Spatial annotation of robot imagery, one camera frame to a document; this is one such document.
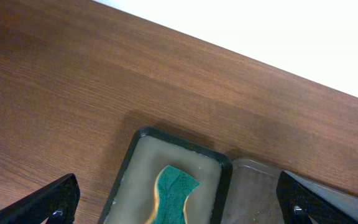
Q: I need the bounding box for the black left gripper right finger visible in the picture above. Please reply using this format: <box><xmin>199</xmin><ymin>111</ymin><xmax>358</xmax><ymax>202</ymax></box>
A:
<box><xmin>276</xmin><ymin>171</ymin><xmax>358</xmax><ymax>224</ymax></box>

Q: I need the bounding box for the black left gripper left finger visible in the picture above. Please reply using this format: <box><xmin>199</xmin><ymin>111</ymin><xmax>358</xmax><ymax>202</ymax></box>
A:
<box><xmin>0</xmin><ymin>174</ymin><xmax>80</xmax><ymax>224</ymax></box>

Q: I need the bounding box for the green yellow sponge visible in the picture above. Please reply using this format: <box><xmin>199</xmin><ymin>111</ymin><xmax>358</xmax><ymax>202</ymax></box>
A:
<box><xmin>146</xmin><ymin>166</ymin><xmax>200</xmax><ymax>224</ymax></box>

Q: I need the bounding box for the brown serving tray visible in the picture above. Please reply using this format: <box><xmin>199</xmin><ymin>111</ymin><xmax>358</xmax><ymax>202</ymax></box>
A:
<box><xmin>221</xmin><ymin>157</ymin><xmax>358</xmax><ymax>224</ymax></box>

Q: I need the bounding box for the black water tray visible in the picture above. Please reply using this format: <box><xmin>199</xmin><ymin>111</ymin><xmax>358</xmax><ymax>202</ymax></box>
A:
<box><xmin>98</xmin><ymin>126</ymin><xmax>232</xmax><ymax>223</ymax></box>

